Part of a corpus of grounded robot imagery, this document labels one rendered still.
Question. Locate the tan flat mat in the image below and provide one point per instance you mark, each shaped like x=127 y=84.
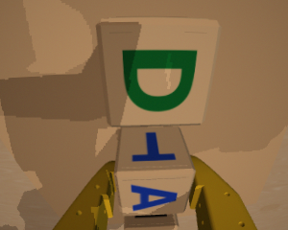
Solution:
x=52 y=110

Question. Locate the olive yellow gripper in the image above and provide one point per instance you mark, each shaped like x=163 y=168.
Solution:
x=218 y=206

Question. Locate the beige block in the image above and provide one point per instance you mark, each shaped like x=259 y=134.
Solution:
x=156 y=70
x=153 y=171
x=151 y=222

